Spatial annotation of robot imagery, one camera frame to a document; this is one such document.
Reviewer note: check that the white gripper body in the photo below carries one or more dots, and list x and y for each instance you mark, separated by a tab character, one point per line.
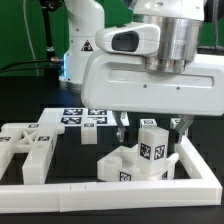
122	83

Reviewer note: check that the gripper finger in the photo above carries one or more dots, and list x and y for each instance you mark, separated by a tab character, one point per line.
184	123
119	116

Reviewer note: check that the white chair seat part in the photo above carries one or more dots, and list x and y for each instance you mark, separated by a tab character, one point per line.
121	166

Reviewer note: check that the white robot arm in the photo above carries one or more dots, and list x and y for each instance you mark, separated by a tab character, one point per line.
152	65

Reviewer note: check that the white chair back part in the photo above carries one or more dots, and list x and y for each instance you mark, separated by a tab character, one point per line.
38	140

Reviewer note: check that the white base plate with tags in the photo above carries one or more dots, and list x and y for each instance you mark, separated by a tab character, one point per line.
73	117

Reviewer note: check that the black camera stand pole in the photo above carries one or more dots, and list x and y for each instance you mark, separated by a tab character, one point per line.
49	6

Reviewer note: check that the white U-shaped frame obstacle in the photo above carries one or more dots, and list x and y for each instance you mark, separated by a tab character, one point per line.
201	188

